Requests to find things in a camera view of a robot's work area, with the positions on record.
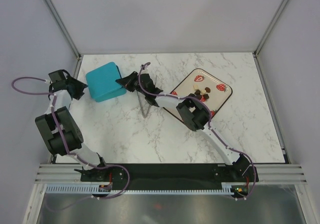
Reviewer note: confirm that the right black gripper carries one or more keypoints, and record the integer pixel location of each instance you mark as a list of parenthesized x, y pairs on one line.
[(127, 82)]

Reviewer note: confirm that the aluminium frame rail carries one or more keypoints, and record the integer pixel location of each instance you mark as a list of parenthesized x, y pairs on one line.
[(58, 174)]

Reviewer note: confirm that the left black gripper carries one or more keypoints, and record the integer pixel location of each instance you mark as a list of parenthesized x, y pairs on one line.
[(80, 86)]

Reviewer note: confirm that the heart dark chocolate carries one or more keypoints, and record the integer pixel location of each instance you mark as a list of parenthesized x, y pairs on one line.
[(198, 92)]

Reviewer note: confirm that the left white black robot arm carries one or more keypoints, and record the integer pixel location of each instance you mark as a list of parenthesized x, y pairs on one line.
[(57, 127)]

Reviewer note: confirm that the strawberry pattern square plate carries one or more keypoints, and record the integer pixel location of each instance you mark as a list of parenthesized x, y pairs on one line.
[(220, 91)]

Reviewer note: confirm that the slotted grey cable duct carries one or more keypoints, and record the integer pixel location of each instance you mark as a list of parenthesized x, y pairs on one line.
[(99, 189)]

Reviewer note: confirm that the metal tweezers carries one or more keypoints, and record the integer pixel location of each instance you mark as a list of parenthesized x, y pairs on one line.
[(144, 111)]

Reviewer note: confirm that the teal box lid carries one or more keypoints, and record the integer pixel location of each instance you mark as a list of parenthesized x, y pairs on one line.
[(103, 76)]

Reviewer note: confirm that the oval dark chocolate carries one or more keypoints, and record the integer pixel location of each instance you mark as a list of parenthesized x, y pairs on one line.
[(207, 89)]

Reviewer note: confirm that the white cylinder chocolate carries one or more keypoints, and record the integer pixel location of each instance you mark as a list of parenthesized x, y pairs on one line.
[(203, 92)]

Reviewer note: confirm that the dark square chocolate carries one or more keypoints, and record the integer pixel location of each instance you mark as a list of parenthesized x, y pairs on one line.
[(206, 96)]

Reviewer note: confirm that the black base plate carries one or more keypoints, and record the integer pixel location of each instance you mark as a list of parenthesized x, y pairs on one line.
[(172, 176)]

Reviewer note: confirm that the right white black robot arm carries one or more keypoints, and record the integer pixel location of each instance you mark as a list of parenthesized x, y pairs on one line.
[(195, 115)]

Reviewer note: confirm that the teal chocolate box tray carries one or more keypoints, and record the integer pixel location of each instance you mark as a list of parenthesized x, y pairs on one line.
[(103, 93)]

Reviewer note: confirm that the dark faceted chocolate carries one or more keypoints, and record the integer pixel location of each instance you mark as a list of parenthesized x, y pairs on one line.
[(199, 97)]

